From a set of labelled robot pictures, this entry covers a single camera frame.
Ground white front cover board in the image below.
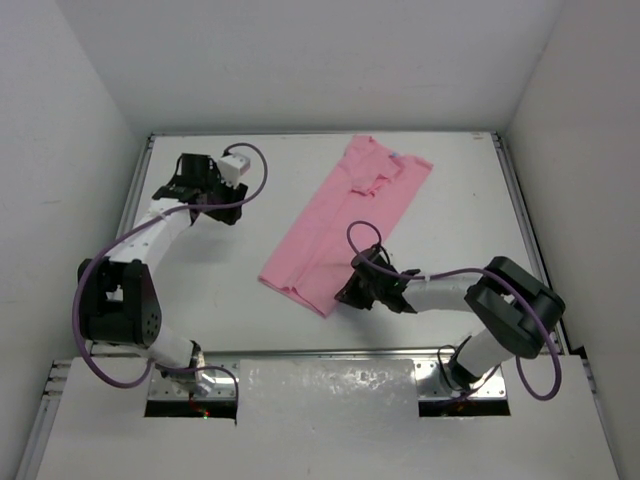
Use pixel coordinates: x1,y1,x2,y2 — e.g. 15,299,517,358
38,358,617,479

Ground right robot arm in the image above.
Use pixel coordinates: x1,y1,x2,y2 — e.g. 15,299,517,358
335,245,566,395

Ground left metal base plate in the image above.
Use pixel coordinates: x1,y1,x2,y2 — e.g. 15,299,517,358
148,352,240,401

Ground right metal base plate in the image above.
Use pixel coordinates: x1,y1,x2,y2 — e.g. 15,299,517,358
413,348,507,402

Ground aluminium table frame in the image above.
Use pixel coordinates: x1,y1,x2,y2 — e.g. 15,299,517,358
14,130,606,480

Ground pink t-shirt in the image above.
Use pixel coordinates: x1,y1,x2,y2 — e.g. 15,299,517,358
259,135,433,318

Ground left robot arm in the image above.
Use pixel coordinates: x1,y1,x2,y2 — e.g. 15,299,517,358
72,151,250,370

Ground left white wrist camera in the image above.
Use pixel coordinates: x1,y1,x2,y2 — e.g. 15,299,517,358
215,153,251,188

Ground metal base plate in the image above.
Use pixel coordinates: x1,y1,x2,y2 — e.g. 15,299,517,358
413,348,507,402
148,352,240,401

